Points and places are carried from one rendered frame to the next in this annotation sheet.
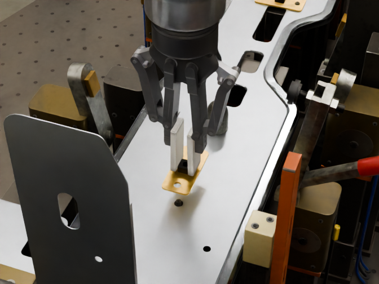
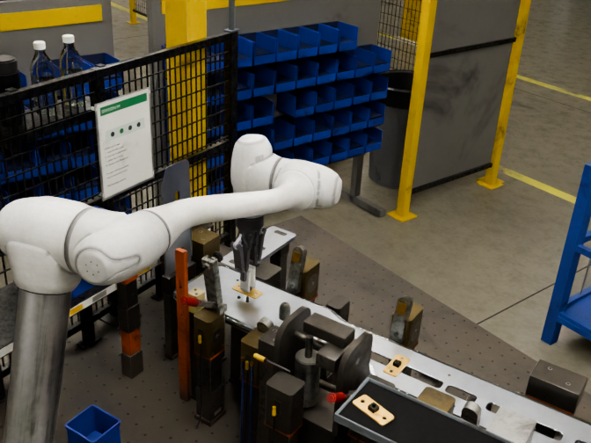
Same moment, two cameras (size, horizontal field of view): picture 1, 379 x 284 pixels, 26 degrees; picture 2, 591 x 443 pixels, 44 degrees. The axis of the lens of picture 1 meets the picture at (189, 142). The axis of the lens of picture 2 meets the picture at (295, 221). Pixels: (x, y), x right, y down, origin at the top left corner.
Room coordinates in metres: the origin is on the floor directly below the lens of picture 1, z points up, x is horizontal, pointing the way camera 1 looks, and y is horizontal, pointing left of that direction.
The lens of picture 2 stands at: (1.23, -1.64, 2.16)
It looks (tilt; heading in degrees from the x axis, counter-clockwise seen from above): 28 degrees down; 102
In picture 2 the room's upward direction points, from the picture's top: 3 degrees clockwise
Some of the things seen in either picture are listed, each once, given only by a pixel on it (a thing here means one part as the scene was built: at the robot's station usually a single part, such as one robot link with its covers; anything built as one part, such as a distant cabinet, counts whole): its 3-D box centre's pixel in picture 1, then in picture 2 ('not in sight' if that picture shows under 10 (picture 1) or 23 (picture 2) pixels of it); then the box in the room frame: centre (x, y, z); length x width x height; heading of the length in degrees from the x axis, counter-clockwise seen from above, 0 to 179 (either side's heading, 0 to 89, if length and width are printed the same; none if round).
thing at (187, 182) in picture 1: (185, 167); (247, 289); (0.75, 0.01, 1.04); 0.08 x 0.04 x 0.01; 160
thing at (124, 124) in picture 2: not in sight; (124, 142); (0.26, 0.29, 1.30); 0.23 x 0.02 x 0.31; 70
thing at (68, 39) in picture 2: not in sight; (71, 70); (0.14, 0.23, 1.53); 0.07 x 0.07 x 0.20
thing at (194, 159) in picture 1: (193, 149); (244, 279); (0.74, -0.01, 1.08); 0.03 x 0.01 x 0.07; 160
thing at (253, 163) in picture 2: not in sight; (256, 165); (0.77, 0.00, 1.42); 0.13 x 0.11 x 0.16; 171
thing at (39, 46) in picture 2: not in sight; (43, 77); (0.11, 0.13, 1.53); 0.07 x 0.07 x 0.20
